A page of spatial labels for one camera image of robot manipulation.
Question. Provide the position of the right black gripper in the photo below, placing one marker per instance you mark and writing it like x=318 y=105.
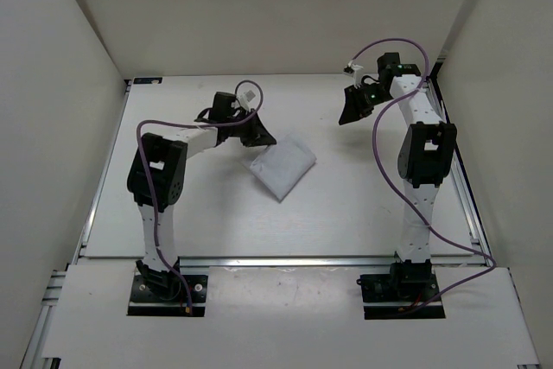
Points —
x=353 y=110

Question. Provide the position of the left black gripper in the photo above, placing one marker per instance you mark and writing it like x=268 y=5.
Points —
x=257 y=135

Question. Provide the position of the white skirt cloth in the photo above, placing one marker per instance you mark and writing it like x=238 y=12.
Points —
x=281 y=166

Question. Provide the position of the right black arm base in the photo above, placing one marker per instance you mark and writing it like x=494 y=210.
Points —
x=407 y=291

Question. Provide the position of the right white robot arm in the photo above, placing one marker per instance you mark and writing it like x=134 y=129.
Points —
x=424 y=160

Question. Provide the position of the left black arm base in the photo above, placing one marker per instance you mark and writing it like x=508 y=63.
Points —
x=163 y=294

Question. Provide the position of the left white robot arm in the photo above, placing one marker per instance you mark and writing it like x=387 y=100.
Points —
x=156 y=179

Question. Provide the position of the left blue corner label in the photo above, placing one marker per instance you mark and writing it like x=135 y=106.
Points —
x=147 y=80

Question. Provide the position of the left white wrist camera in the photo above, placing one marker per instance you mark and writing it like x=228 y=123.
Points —
x=245 y=100

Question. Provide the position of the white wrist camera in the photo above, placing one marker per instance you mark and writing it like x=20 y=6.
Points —
x=245 y=100
x=355 y=71

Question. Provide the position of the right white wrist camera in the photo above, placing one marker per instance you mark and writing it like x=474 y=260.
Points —
x=355 y=71

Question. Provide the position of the aluminium frame rail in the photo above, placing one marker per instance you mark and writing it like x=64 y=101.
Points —
x=309 y=261

